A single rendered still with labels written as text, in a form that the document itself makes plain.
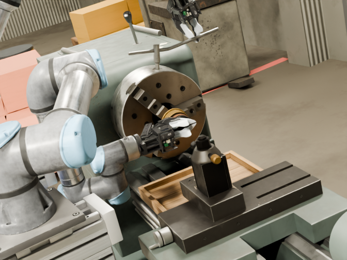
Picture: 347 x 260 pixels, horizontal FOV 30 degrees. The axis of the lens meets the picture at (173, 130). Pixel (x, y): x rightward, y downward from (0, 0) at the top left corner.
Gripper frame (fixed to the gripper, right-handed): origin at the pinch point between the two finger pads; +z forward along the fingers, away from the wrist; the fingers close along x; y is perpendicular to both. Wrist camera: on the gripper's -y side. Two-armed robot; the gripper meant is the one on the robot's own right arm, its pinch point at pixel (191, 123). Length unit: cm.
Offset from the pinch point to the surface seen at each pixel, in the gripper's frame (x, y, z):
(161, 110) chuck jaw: 4.9, -7.1, -6.7
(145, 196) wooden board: -18.2, 1.0, -21.3
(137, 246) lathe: -53, -29, -23
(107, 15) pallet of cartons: -50, -493, 102
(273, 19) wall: -80, -374, 235
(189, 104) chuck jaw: 2.2, -10.3, 4.4
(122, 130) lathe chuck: -0.1, -15.5, -19.4
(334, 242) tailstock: 3, 90, -7
